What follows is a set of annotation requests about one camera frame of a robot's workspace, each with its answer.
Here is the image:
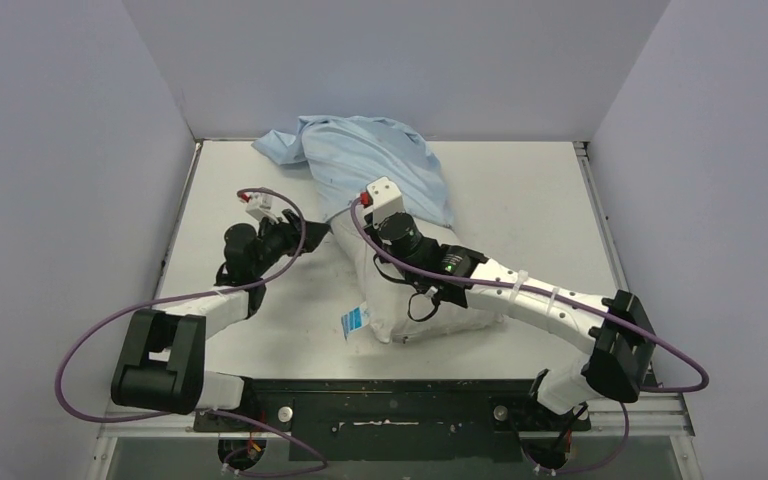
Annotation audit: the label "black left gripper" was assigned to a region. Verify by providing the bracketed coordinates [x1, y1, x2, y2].
[252, 209, 329, 278]

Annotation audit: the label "light blue pillowcase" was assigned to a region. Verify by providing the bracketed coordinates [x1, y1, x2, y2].
[252, 115, 454, 228]

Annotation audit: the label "white pillow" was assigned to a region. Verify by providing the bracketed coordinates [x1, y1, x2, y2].
[329, 210, 503, 344]

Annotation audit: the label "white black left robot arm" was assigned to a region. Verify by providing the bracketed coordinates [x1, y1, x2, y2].
[111, 209, 330, 430]

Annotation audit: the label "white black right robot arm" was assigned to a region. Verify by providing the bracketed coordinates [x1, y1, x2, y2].
[363, 207, 655, 428]

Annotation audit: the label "blue pillow label tag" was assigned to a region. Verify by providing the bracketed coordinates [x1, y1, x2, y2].
[340, 302, 370, 340]

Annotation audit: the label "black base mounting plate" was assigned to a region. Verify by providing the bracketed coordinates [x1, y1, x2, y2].
[193, 379, 599, 462]

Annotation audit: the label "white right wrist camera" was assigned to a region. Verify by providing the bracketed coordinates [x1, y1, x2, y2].
[360, 176, 406, 227]

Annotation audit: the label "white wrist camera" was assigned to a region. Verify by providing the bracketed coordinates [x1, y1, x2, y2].
[237, 191, 282, 225]
[360, 176, 406, 227]

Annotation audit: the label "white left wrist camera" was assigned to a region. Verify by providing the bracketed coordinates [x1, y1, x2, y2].
[237, 191, 282, 225]

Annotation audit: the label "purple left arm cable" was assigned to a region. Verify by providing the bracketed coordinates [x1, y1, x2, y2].
[53, 187, 330, 480]

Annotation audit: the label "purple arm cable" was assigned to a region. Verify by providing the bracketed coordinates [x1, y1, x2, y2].
[349, 195, 711, 477]
[53, 187, 330, 480]

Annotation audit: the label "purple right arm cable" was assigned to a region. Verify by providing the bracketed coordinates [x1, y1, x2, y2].
[349, 195, 711, 477]

